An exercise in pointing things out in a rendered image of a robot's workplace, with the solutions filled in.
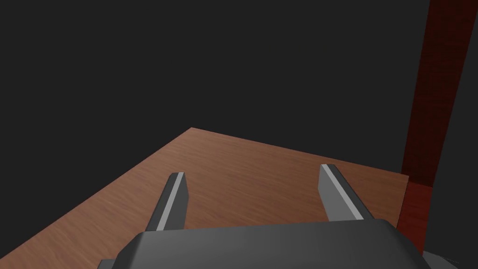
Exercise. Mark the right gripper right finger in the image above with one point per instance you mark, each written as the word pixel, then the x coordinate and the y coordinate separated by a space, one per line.
pixel 341 201

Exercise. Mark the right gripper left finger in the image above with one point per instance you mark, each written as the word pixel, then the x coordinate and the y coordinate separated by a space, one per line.
pixel 170 209

